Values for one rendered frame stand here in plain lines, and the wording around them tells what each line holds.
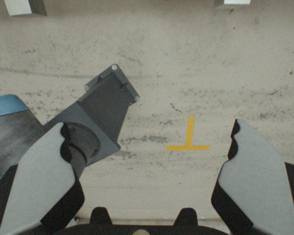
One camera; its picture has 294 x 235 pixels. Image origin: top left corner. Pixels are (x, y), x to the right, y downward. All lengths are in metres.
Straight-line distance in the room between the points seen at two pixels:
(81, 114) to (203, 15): 0.90
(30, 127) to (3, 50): 1.11
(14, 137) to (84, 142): 0.22
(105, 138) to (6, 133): 0.31
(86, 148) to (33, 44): 0.94
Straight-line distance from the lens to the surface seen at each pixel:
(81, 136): 0.56
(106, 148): 0.62
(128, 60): 1.07
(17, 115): 0.42
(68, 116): 0.59
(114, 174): 1.72
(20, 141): 0.42
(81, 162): 0.53
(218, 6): 0.23
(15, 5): 0.25
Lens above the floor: 1.05
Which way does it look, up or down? 61 degrees down
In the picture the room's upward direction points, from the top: 176 degrees counter-clockwise
